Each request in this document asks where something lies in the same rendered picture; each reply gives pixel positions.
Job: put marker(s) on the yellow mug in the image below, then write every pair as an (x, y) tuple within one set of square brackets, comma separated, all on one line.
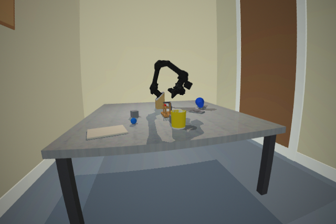
[(178, 118)]

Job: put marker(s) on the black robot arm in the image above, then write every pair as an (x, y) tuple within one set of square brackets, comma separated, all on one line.
[(183, 76)]

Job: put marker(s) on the blue cylinder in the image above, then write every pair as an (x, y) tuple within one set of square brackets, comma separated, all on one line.
[(199, 102)]

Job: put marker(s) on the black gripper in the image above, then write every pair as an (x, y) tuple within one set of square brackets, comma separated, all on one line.
[(176, 89)]

